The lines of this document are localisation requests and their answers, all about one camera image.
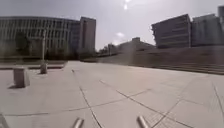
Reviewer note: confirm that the grey slab pavement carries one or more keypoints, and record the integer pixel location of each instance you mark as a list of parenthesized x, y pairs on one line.
[(110, 86)]

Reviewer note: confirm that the low building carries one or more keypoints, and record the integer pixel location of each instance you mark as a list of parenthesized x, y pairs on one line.
[(136, 45)]

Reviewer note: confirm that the robot's own part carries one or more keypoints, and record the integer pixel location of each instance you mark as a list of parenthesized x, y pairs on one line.
[(78, 123), (142, 122)]

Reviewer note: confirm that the pole with concrete base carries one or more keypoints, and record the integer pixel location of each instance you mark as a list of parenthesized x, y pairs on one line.
[(43, 68)]

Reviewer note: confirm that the dark grey building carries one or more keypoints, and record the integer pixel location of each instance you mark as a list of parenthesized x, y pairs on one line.
[(173, 31)]

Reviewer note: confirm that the wide stone steps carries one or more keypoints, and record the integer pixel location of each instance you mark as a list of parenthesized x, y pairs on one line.
[(186, 60)]

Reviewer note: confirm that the grass strip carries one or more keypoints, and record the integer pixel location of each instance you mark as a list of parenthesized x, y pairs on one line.
[(33, 63)]

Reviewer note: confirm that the curved grey building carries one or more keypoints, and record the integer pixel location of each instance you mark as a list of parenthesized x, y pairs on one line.
[(40, 31)]

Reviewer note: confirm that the concrete block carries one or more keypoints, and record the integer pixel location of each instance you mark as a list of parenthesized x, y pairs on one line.
[(20, 77)]

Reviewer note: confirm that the row of trees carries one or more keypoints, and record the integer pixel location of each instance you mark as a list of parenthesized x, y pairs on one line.
[(20, 46)]

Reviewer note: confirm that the pale grey building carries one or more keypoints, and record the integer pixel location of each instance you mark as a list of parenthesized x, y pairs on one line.
[(206, 30)]

